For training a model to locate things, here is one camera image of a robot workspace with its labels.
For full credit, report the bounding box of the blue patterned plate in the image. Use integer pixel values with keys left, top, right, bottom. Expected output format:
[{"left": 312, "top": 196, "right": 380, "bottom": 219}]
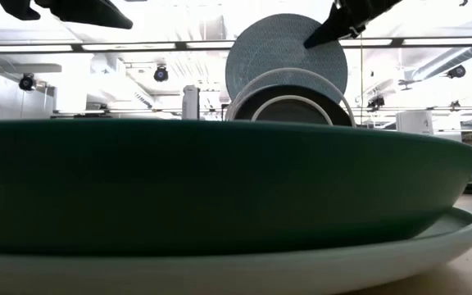
[{"left": 224, "top": 12, "right": 349, "bottom": 106}]

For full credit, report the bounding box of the black plate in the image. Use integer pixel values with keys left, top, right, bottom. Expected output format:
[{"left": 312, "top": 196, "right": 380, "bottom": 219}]
[{"left": 231, "top": 84, "right": 355, "bottom": 128}]

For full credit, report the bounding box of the dark green plate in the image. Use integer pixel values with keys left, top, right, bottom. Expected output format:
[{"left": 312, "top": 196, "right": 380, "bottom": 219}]
[{"left": 0, "top": 117, "right": 472, "bottom": 258}]

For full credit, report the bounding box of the pale green plate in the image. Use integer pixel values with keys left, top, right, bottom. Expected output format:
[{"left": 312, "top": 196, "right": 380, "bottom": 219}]
[{"left": 0, "top": 206, "right": 472, "bottom": 295}]

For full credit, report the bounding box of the white box device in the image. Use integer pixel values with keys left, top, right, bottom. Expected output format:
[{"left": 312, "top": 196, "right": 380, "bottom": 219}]
[{"left": 394, "top": 109, "right": 435, "bottom": 136}]

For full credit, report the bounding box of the white tower device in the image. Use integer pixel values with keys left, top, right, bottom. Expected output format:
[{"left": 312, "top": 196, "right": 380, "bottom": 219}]
[{"left": 181, "top": 84, "right": 202, "bottom": 121}]

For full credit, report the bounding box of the black ceiling camera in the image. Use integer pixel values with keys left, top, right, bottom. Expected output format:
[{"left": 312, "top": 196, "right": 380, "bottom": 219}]
[
  {"left": 17, "top": 72, "right": 37, "bottom": 93},
  {"left": 365, "top": 95, "right": 387, "bottom": 111},
  {"left": 444, "top": 64, "right": 467, "bottom": 79},
  {"left": 152, "top": 64, "right": 170, "bottom": 84}
]

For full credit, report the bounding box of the white wire dish rack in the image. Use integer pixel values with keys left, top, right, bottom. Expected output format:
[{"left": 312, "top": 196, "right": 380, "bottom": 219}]
[{"left": 224, "top": 66, "right": 358, "bottom": 129}]

